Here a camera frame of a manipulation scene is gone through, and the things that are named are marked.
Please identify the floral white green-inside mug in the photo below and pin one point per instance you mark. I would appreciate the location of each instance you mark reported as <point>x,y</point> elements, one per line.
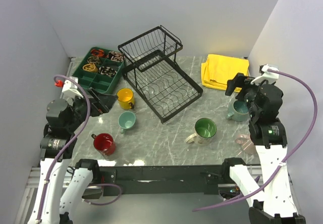
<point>204,131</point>

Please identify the floral pink scrunchie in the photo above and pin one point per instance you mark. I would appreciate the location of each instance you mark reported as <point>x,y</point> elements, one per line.
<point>115,56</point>

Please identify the green compartment tray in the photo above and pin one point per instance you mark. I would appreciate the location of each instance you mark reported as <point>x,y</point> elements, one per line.
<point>87,71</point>

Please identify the black base bar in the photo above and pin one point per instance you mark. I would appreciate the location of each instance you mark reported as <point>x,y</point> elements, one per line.
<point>206,179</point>

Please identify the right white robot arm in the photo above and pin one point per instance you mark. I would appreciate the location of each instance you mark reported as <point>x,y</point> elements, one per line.
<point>274,203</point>

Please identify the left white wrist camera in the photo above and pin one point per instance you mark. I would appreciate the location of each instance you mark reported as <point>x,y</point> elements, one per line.
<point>69,89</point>

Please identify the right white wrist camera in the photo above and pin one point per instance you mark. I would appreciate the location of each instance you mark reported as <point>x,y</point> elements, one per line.
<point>268,73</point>

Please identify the red enamel mug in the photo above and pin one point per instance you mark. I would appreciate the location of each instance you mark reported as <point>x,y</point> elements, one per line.
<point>104,143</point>

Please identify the pink purple-inside mug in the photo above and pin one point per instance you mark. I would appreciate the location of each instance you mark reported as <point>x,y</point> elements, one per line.
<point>246,144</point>

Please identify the black floral scrunchie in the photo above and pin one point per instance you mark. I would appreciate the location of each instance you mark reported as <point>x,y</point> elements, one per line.
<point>109,71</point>

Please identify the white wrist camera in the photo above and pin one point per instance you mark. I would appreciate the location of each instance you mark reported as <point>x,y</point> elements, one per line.
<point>69,89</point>
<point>268,73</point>

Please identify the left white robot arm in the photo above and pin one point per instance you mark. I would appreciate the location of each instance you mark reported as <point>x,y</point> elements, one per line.
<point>59,140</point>

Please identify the black wire dish rack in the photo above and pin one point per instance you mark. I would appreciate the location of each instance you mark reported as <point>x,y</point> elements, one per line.
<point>153,72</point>

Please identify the mint green cup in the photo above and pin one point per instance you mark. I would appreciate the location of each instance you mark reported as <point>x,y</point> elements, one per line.
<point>126,121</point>

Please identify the teal glazed ceramic mug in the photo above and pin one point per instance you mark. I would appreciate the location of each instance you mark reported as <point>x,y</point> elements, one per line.
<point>237,111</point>

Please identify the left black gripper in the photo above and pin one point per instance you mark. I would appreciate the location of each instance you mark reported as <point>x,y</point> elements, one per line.
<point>105,102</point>

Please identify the folded yellow cloth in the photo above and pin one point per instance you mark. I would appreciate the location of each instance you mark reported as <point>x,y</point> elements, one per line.
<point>218,69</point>

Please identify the yellow enamel mug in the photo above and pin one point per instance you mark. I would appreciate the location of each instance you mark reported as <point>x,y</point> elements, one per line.
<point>126,98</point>

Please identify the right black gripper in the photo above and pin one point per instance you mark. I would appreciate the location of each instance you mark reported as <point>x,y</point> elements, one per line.
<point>240,80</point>

